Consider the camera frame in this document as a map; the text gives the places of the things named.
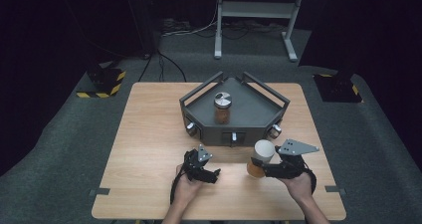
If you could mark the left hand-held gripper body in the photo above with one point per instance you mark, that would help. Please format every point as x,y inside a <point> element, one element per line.
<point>194,162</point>

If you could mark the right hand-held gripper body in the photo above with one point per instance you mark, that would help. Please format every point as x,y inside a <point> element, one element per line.
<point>292,166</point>

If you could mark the white lid spice jar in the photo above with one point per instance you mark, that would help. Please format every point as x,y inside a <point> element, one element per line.
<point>263,149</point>

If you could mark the person's right hand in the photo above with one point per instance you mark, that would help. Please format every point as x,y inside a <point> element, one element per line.
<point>300,187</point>

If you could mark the person's left hand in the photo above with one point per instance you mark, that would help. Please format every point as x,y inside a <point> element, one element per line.
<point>182,190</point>

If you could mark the silver drawer knob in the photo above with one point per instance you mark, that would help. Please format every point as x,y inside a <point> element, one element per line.
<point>190,128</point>
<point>234,137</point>
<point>275,130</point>

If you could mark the silver lid spice jar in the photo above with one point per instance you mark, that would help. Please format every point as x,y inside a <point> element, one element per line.
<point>222,116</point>

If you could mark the dark grey drawer rack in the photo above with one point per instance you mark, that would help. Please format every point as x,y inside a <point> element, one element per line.
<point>249,111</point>

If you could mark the dark curtain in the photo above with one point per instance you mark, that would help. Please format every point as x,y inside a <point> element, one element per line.
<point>49,35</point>
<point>381,35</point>

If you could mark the white metal stand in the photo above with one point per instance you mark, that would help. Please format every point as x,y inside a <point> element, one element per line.
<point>255,10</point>

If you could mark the grey table edge bracket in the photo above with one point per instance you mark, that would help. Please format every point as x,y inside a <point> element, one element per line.
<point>335,189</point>
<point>99,191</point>

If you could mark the black yellow striped base plate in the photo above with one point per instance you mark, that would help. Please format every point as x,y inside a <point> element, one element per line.
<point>106,89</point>
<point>338,91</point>

